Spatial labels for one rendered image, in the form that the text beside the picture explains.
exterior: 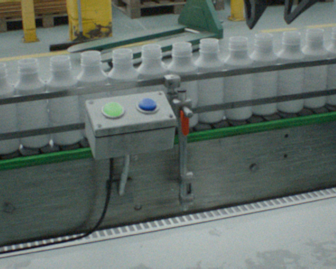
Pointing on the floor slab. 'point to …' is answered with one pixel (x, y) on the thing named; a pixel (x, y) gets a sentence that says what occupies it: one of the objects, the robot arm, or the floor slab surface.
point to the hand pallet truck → (195, 23)
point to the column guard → (90, 18)
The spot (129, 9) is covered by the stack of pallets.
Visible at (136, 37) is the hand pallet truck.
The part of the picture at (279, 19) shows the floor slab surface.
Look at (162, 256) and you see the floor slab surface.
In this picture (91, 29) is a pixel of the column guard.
